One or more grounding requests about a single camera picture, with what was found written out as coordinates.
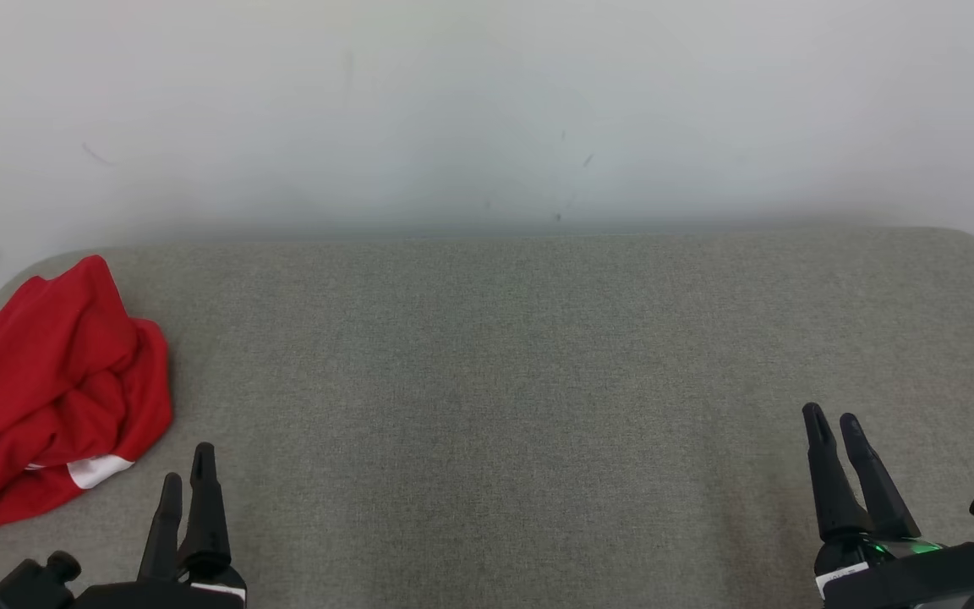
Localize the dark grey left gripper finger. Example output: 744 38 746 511
139 472 183 583
178 442 233 578

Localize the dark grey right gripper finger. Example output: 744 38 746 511
840 413 922 540
802 403 874 542

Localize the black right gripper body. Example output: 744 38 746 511
815 531 974 609

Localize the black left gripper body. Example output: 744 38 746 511
73 568 247 609

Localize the red basketball shorts white stripe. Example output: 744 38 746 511
0 254 175 542

